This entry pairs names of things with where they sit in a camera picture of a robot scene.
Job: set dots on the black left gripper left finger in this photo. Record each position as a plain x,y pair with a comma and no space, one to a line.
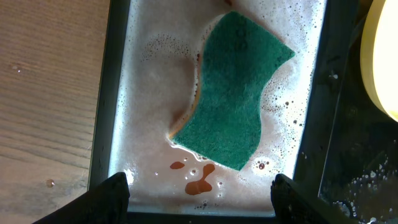
106,203

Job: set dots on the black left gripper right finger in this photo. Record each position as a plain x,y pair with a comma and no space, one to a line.
294,205

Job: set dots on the green yellow sponge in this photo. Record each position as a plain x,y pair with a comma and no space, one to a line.
238,59

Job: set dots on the round black tray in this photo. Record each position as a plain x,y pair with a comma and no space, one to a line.
360,173

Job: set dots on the rectangular black water tray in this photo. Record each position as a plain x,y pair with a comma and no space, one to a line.
149,77

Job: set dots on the yellow plate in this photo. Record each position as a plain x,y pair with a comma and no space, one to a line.
378,56

